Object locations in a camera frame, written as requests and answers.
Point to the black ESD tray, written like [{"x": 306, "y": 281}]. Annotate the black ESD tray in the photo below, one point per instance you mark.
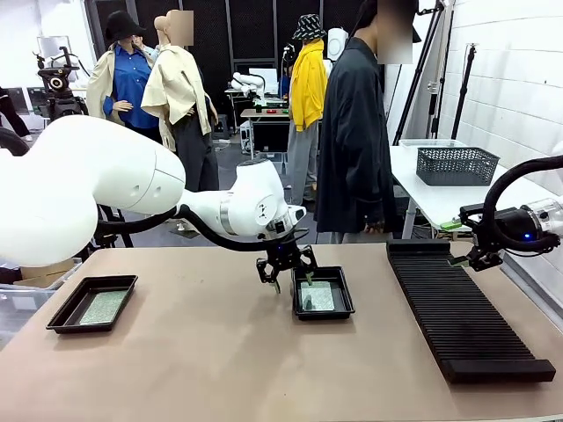
[
  {"x": 345, "y": 299},
  {"x": 66, "y": 314}
]

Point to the black light stand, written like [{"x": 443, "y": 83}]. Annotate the black light stand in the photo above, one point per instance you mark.
[{"x": 418, "y": 79}]

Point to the clear plastic container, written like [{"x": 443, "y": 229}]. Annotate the clear plastic container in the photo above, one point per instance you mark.
[{"x": 431, "y": 143}]

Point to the background work desk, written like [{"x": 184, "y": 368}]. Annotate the background work desk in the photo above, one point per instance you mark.
[{"x": 264, "y": 114}]

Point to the black slotted board rack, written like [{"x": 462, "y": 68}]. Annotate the black slotted board rack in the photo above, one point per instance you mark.
[{"x": 462, "y": 316}]

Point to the mannequin with blue shirt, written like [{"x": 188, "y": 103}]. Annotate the mannequin with blue shirt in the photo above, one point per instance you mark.
[{"x": 129, "y": 88}]

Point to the person in light blue shirt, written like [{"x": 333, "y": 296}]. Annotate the person in light blue shirt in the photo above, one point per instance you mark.
[{"x": 147, "y": 50}]

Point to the cardboard box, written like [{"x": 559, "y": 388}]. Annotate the cardboard box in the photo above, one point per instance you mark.
[{"x": 53, "y": 270}]

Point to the small white background robot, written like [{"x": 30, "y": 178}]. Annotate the small white background robot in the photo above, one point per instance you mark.
[{"x": 250, "y": 81}]

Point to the mannequin with yellow top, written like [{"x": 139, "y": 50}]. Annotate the mannequin with yellow top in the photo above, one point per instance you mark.
[{"x": 308, "y": 88}]

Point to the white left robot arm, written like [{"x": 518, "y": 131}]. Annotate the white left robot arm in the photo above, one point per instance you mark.
[{"x": 88, "y": 184}]

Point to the person right hand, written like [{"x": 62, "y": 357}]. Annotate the person right hand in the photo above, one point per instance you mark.
[{"x": 377, "y": 227}]

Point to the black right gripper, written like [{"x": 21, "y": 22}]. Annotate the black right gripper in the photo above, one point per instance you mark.
[{"x": 514, "y": 226}]

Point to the thin black stand pole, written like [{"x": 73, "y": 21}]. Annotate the thin black stand pole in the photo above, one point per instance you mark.
[{"x": 464, "y": 92}]

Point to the black floppy hat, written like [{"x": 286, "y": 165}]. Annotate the black floppy hat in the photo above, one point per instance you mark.
[{"x": 121, "y": 26}]

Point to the person in dark jacket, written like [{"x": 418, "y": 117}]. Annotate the person in dark jacket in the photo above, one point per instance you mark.
[{"x": 352, "y": 132}]

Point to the clear plastic box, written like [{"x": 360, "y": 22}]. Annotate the clear plastic box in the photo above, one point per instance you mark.
[{"x": 22, "y": 307}]

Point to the grey mesh basket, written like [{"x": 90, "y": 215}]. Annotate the grey mesh basket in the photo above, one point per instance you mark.
[{"x": 457, "y": 165}]

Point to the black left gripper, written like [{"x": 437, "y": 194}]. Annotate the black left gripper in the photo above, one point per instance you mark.
[{"x": 283, "y": 250}]

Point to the patterned bucket hat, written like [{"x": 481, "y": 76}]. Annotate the patterned bucket hat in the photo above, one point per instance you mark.
[{"x": 309, "y": 27}]

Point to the person right forearm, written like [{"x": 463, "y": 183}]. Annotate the person right forearm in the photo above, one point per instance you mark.
[{"x": 374, "y": 202}]

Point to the person in black clothes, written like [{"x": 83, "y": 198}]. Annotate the person in black clothes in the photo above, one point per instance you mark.
[{"x": 11, "y": 114}]

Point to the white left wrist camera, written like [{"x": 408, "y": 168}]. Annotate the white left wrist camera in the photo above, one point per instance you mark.
[{"x": 298, "y": 214}]

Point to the white side table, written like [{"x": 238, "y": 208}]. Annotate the white side table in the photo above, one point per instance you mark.
[{"x": 431, "y": 193}]

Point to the green circuit board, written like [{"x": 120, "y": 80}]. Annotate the green circuit board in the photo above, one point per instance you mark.
[
  {"x": 105, "y": 307},
  {"x": 323, "y": 296}
]

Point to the mannequin with cream shirt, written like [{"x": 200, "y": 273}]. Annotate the mannequin with cream shirt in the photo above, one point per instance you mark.
[{"x": 184, "y": 110}]

